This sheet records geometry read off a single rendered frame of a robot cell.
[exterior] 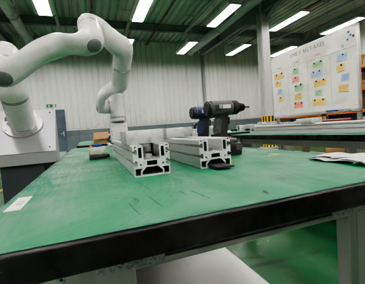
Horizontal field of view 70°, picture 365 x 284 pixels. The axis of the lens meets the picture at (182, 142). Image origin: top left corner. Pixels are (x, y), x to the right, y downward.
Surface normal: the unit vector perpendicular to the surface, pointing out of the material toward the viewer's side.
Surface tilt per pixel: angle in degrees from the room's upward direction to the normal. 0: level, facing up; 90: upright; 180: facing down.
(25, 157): 90
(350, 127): 90
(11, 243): 0
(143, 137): 90
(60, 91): 90
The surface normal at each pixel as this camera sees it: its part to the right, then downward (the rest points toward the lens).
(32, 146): 0.22, -0.65
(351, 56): -0.94, 0.09
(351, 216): 0.34, 0.03
